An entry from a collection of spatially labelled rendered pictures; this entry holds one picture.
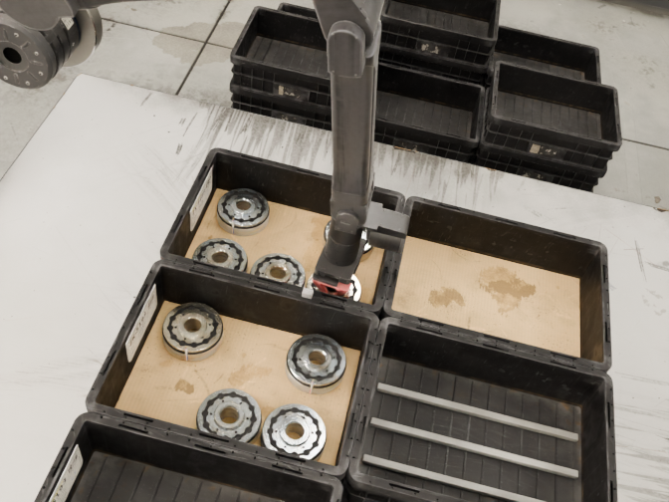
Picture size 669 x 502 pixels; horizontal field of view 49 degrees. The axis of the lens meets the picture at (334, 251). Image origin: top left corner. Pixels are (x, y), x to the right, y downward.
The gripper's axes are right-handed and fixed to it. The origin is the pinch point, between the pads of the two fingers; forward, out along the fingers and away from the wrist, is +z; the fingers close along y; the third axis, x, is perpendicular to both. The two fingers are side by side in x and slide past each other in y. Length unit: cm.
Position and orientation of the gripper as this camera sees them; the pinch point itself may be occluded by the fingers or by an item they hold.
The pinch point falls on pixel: (334, 284)
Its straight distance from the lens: 134.8
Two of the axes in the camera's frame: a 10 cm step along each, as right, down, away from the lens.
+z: -1.3, 6.3, 7.7
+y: 3.0, -7.1, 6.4
